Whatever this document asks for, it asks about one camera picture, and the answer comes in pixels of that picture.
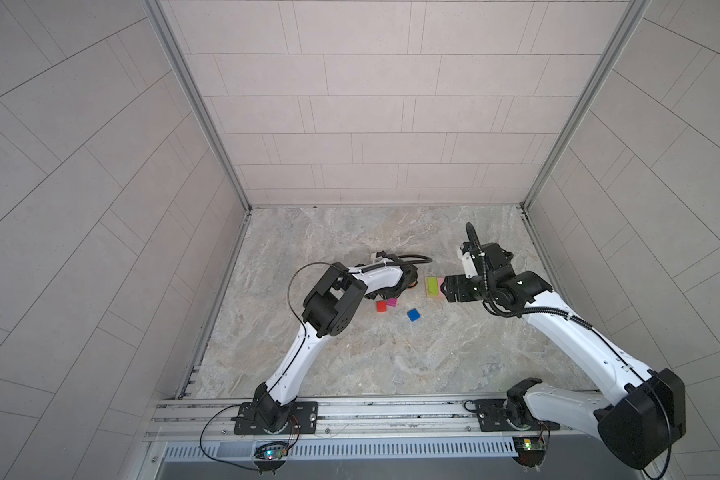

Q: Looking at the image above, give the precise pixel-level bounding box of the lime green wood block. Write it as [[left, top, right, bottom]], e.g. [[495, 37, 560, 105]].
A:
[[426, 277, 441, 298]]

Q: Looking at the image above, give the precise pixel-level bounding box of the pink wood block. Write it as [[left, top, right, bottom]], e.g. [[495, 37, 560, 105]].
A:
[[437, 277, 446, 299]]

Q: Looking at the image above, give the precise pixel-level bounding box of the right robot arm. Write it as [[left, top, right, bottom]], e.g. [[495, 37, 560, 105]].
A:
[[440, 229, 686, 470]]

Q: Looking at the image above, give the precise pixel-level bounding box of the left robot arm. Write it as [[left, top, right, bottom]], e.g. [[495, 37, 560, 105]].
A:
[[235, 251, 432, 435]]

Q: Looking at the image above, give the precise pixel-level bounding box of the blue wood cube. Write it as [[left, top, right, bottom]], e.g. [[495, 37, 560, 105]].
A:
[[407, 309, 421, 322]]

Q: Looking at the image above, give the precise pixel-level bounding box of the right circuit board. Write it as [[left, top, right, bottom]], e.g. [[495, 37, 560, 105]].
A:
[[513, 436, 546, 457]]

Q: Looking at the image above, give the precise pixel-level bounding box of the circuit board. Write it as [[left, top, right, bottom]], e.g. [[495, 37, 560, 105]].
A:
[[254, 441, 289, 461], [513, 436, 546, 457]]

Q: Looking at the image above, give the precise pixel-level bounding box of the left circuit board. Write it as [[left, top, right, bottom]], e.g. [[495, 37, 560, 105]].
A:
[[254, 441, 289, 461]]

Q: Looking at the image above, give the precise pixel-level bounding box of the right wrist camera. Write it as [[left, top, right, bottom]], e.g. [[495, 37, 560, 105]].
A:
[[460, 247, 478, 279]]

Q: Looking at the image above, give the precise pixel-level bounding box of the aluminium mounting rail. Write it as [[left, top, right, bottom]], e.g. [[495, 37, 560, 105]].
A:
[[149, 391, 646, 445]]

